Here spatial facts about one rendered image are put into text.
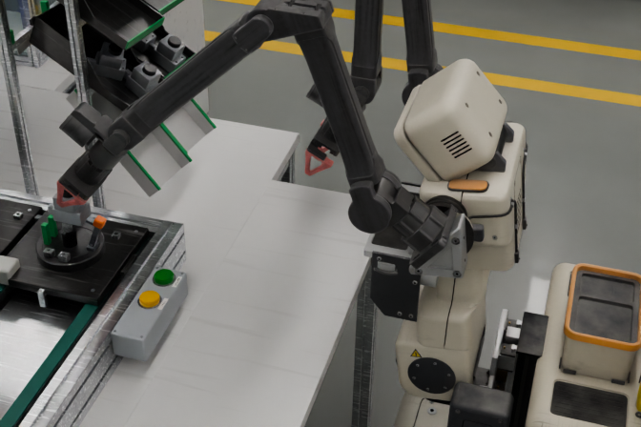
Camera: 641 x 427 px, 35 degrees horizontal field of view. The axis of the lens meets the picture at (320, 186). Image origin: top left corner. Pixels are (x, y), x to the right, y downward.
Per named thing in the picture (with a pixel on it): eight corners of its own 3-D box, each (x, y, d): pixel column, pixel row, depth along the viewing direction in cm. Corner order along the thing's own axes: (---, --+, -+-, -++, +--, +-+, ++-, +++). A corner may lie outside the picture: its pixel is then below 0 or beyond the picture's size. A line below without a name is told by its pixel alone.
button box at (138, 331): (188, 294, 213) (186, 271, 209) (146, 362, 196) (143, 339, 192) (157, 287, 214) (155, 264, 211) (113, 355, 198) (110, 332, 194)
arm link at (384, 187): (415, 218, 179) (421, 201, 183) (371, 181, 177) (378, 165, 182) (382, 246, 184) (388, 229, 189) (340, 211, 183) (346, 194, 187)
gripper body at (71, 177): (58, 180, 195) (75, 160, 191) (83, 152, 203) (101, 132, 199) (84, 203, 197) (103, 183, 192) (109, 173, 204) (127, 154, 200)
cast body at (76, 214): (92, 214, 208) (88, 186, 204) (81, 227, 205) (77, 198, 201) (54, 207, 210) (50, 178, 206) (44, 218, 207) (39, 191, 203)
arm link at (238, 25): (279, 36, 165) (298, 10, 173) (255, 10, 163) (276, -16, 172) (117, 161, 188) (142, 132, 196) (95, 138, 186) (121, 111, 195)
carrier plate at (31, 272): (149, 234, 220) (148, 227, 219) (98, 306, 202) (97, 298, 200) (50, 214, 226) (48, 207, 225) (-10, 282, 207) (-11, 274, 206)
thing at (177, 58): (182, 66, 232) (192, 44, 228) (172, 74, 229) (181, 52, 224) (153, 45, 233) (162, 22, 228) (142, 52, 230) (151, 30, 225)
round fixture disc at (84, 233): (116, 236, 216) (115, 230, 215) (86, 277, 205) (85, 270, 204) (57, 225, 220) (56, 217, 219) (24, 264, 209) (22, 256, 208)
